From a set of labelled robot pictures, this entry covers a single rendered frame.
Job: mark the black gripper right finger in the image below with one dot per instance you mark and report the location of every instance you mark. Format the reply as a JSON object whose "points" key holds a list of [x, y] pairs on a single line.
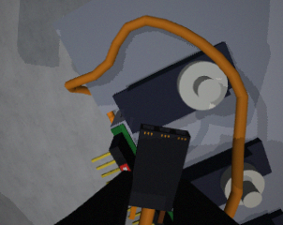
{"points": [[191, 207]]}

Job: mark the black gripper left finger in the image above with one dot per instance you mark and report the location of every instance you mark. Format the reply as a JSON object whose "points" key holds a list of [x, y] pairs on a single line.
{"points": [[107, 207]]}

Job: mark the black pin header strip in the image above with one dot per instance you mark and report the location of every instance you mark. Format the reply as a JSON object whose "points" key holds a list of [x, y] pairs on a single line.
{"points": [[123, 152]]}

